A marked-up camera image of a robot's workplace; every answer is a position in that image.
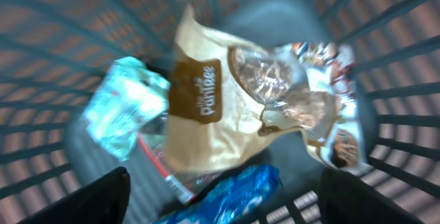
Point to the green clear candy bag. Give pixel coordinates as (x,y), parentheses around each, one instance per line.
(185,187)

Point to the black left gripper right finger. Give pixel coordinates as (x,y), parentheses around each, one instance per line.
(345,199)

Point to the grey plastic mesh basket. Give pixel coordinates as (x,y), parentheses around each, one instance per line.
(54,54)

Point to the blue Oreo cookie pack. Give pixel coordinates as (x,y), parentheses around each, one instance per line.
(231,198)

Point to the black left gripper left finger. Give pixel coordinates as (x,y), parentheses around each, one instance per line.
(103,201)

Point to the beige Pantree snack bag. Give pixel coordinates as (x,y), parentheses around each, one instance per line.
(230,98)

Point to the teal white snack packet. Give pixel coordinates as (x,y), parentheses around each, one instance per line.
(129,97)

